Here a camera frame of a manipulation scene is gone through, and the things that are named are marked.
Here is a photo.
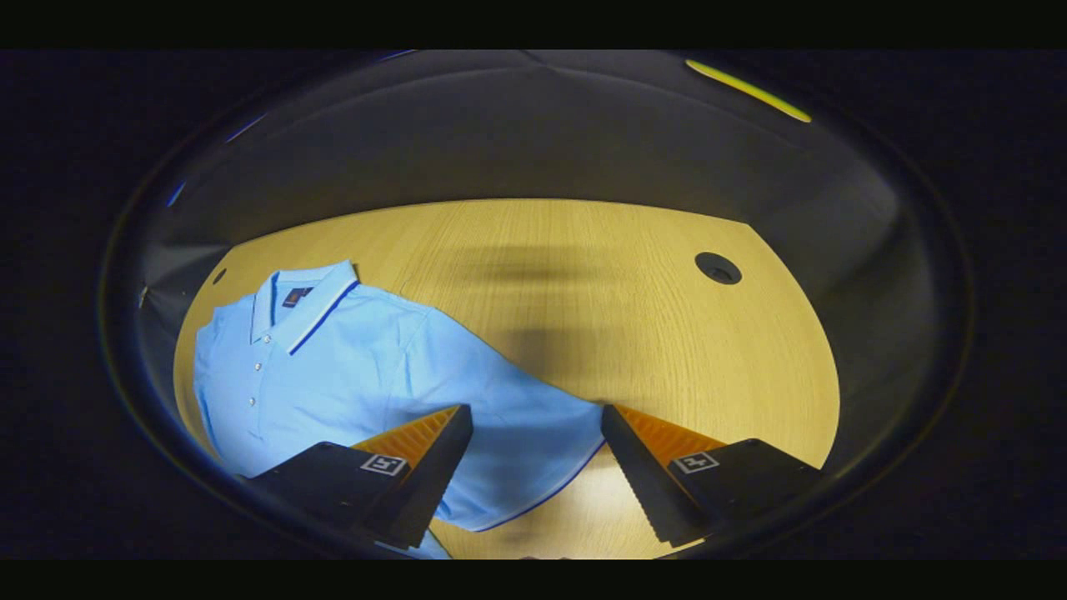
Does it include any light blue T-shirt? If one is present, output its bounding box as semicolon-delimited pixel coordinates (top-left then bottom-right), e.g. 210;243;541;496
193;260;605;559

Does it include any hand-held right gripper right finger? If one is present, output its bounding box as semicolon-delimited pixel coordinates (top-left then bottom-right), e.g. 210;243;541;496
600;404;826;549

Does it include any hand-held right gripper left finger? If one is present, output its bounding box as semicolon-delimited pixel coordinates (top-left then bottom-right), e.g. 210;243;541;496
238;404;474;553

